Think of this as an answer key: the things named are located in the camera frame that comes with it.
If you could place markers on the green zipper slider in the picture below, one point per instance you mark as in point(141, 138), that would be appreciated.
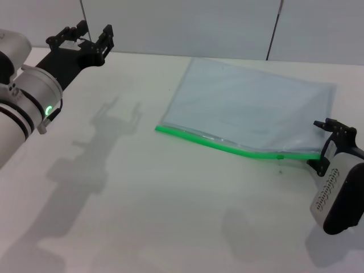
point(280, 157)

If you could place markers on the clear document bag green zipper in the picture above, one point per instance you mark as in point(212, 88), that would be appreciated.
point(241, 105)

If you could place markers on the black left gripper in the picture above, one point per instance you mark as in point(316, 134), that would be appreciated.
point(65, 62)

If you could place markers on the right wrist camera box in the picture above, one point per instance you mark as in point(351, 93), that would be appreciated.
point(341, 196)

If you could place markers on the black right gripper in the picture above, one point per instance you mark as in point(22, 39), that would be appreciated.
point(345, 138)

